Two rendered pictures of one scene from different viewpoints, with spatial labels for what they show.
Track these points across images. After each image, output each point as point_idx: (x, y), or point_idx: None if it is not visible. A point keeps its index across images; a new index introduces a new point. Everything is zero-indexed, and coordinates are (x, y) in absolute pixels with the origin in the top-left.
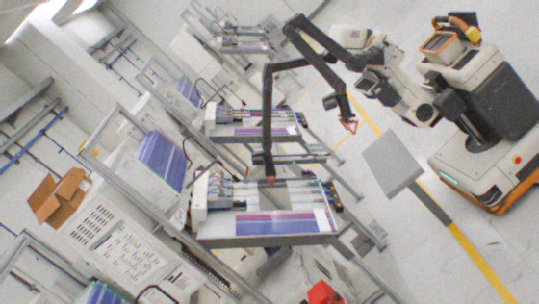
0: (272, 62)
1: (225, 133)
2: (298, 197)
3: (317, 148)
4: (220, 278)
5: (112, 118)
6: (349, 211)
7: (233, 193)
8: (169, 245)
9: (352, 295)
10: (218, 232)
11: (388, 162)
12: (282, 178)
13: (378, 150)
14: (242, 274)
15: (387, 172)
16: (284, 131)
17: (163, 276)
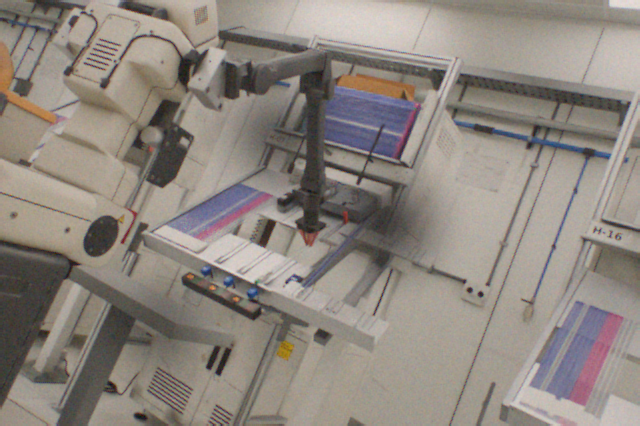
0: (318, 53)
1: (602, 298)
2: (250, 252)
3: (341, 317)
4: (266, 234)
5: (404, 55)
6: (241, 397)
7: (328, 215)
8: (285, 164)
9: (191, 422)
10: (259, 180)
11: (129, 285)
12: (316, 263)
13: (176, 310)
14: None
15: (120, 277)
16: (556, 388)
17: None
